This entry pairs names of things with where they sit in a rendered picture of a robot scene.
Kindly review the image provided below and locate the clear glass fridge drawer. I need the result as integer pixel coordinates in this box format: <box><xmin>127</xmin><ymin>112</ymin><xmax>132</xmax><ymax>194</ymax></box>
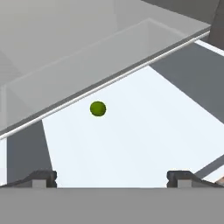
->
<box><xmin>0</xmin><ymin>17</ymin><xmax>212</xmax><ymax>141</ymax></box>

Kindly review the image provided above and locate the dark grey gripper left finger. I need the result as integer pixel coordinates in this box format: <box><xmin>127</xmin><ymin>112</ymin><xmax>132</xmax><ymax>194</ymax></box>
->
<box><xmin>4</xmin><ymin>169</ymin><xmax>58</xmax><ymax>189</ymax></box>

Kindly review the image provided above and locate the white fridge interior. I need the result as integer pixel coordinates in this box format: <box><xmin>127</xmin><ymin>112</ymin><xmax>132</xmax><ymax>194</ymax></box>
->
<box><xmin>0</xmin><ymin>39</ymin><xmax>224</xmax><ymax>189</ymax></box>

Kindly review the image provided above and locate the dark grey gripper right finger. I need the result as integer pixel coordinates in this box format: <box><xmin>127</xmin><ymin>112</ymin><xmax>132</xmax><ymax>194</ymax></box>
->
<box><xmin>166</xmin><ymin>170</ymin><xmax>220</xmax><ymax>189</ymax></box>

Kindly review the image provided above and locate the small green round fruit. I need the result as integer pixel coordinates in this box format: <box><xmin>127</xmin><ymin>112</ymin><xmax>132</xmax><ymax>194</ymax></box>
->
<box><xmin>89</xmin><ymin>101</ymin><xmax>107</xmax><ymax>117</ymax></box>

